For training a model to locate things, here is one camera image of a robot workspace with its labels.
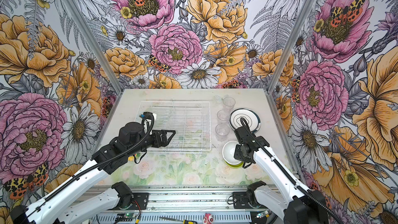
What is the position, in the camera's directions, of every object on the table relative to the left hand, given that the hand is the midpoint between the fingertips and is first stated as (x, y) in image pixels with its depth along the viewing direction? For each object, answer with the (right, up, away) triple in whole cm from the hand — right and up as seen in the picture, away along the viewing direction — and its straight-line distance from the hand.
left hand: (167, 137), depth 72 cm
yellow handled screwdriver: (+8, -36, -3) cm, 37 cm away
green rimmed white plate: (+47, +7, +30) cm, 56 cm away
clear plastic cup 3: (+28, -1, +24) cm, 37 cm away
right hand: (+36, -14, +7) cm, 39 cm away
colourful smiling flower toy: (-10, -5, -14) cm, 18 cm away
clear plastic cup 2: (+29, +7, +33) cm, 45 cm away
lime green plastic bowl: (+33, -16, +7) cm, 37 cm away
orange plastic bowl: (+30, -11, +12) cm, 34 cm away
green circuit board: (-18, -36, -2) cm, 40 cm away
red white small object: (+19, -33, -6) cm, 38 cm away
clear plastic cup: (+34, +16, +39) cm, 54 cm away
